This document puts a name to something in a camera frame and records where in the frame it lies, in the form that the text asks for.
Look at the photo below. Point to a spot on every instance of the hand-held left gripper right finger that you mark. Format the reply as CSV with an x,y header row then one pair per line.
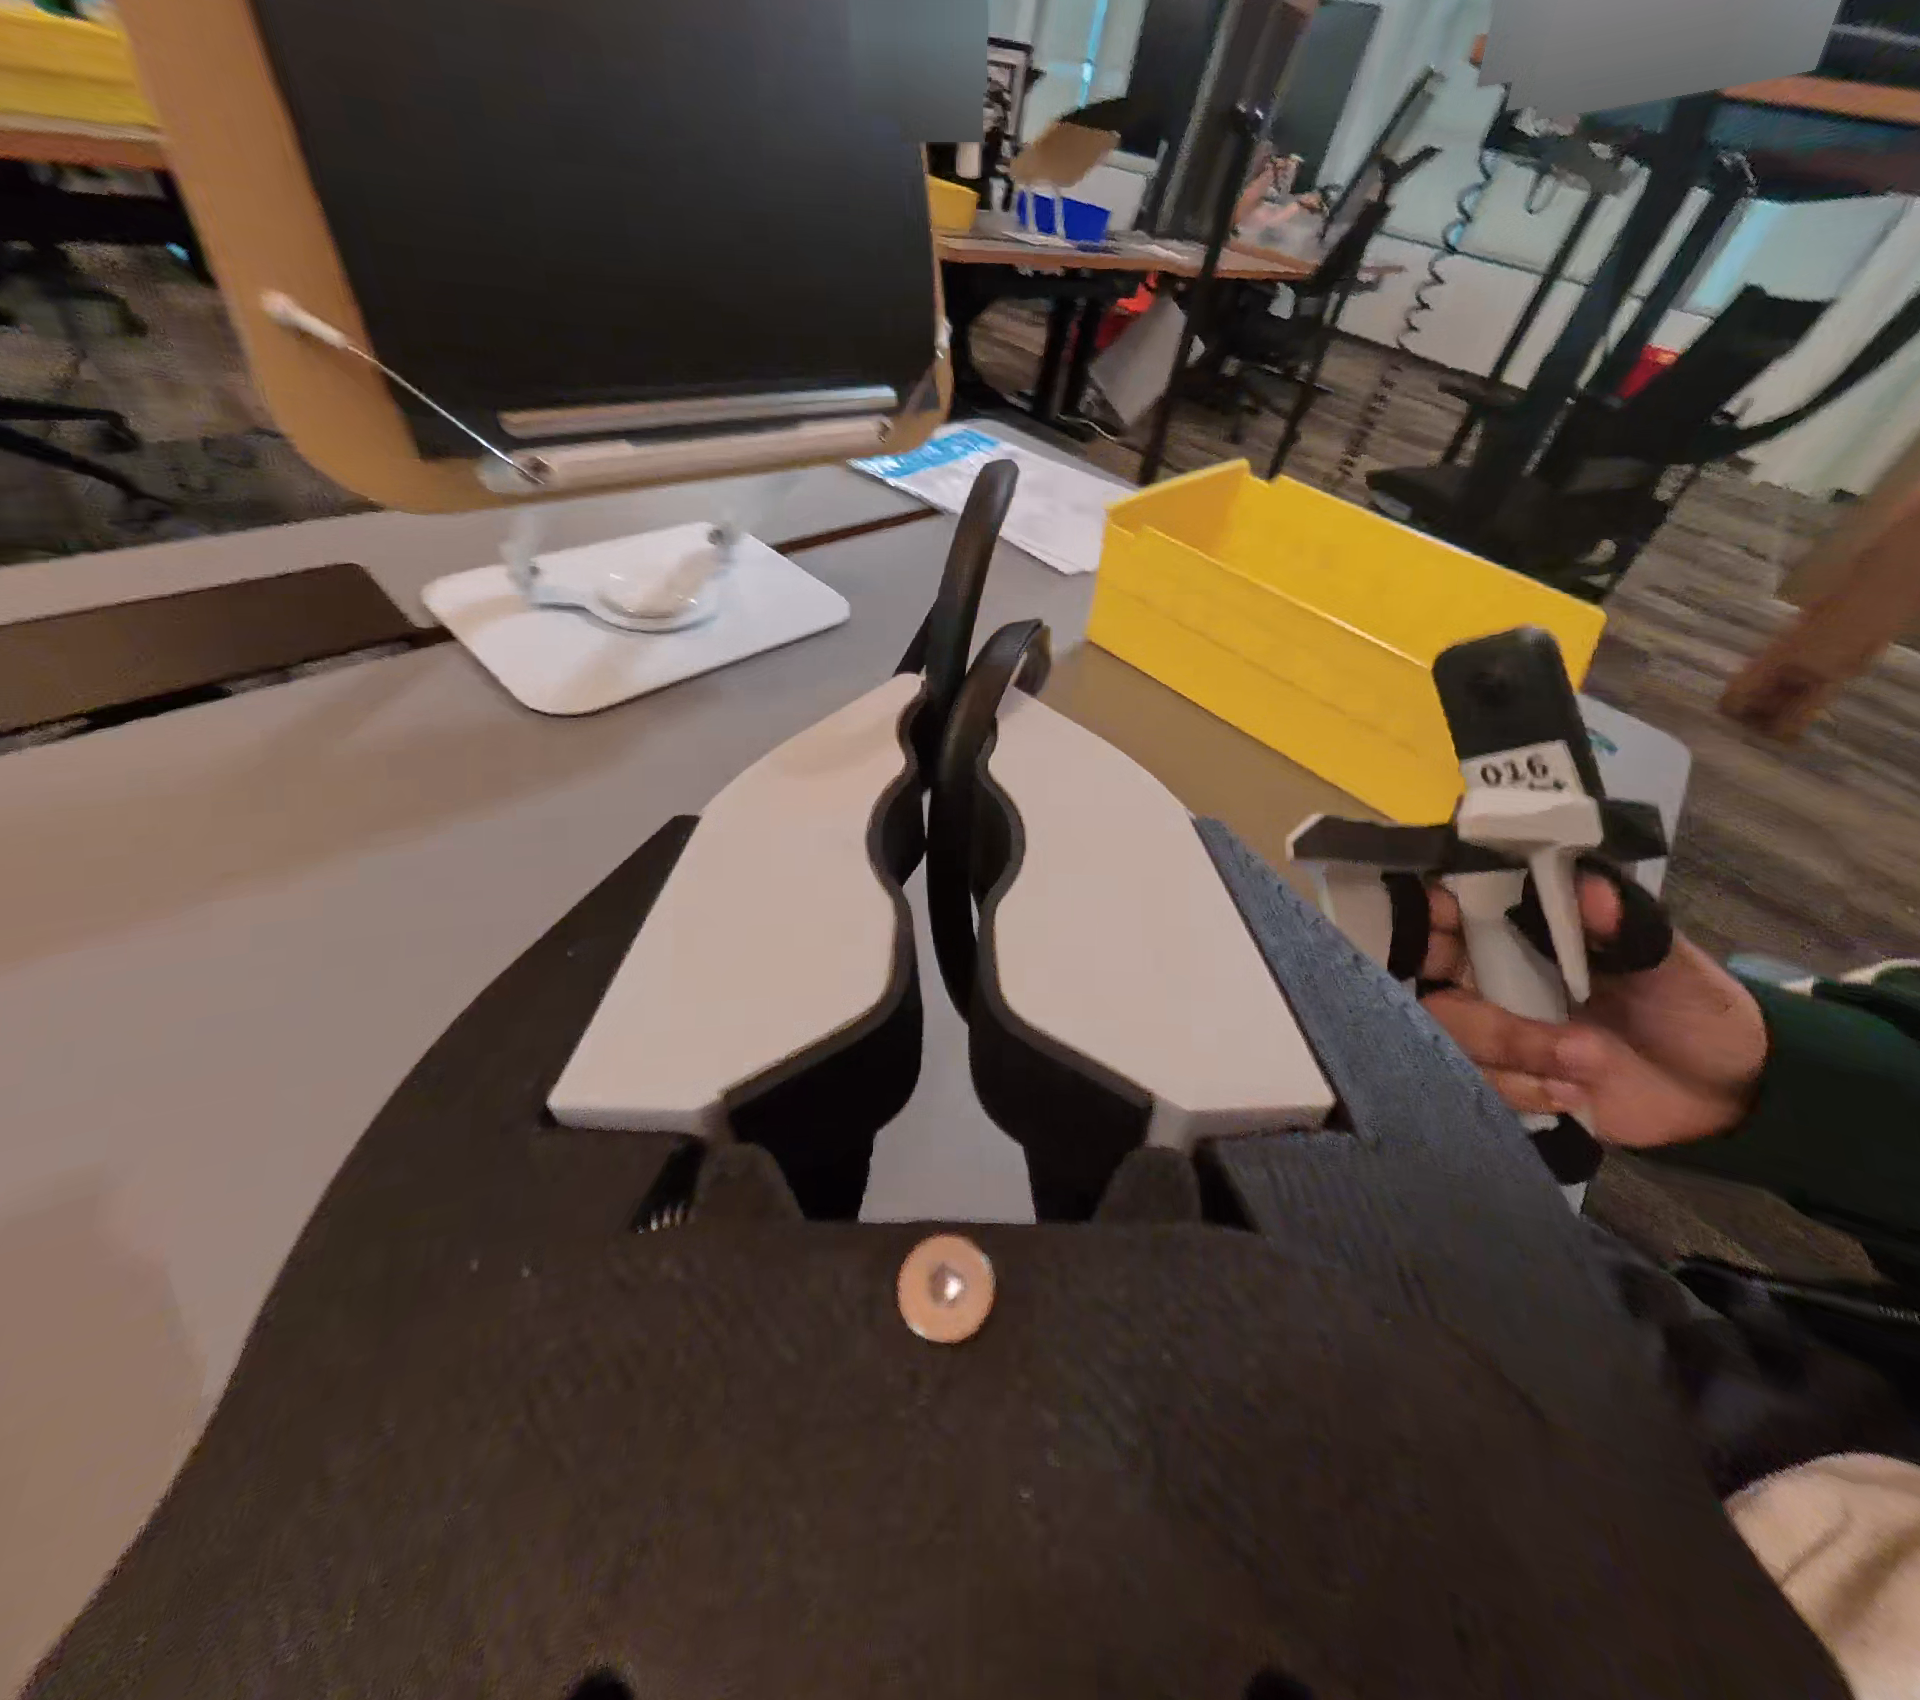
x,y
1155,949

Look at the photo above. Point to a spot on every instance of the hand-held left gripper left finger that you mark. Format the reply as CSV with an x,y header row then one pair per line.
x,y
722,949

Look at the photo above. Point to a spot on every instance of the yellow plastic bin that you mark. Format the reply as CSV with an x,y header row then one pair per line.
x,y
1247,649

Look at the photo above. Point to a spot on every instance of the person's right forearm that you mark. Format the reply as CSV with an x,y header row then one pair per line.
x,y
1846,1100

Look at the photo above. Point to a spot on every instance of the grey desk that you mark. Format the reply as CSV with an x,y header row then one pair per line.
x,y
302,907

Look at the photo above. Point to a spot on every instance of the raised standing desk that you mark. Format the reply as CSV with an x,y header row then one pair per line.
x,y
1846,99

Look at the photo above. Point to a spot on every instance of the person's right hand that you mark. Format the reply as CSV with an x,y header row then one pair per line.
x,y
1636,1056

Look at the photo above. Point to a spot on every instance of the black office chair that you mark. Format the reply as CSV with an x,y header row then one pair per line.
x,y
1622,472

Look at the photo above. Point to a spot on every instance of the printed paper sheet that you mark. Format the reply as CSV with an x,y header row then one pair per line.
x,y
1049,516

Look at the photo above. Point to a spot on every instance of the wooden framed black board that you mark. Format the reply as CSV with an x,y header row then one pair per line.
x,y
527,81

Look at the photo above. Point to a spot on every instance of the person's white clothing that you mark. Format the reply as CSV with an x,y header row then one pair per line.
x,y
1846,1567

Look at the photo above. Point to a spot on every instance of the wooden book stand white base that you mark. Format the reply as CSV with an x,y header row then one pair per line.
x,y
196,155

